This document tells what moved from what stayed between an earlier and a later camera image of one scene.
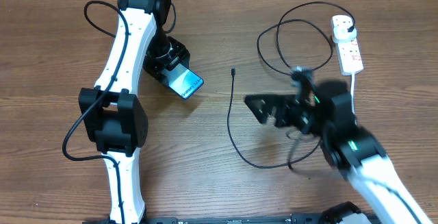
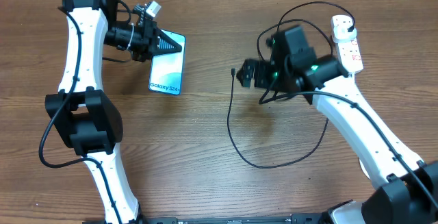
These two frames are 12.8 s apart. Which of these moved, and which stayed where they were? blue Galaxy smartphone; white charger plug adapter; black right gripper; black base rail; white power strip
Moved: black right gripper; blue Galaxy smartphone
Stayed: black base rail; white charger plug adapter; white power strip
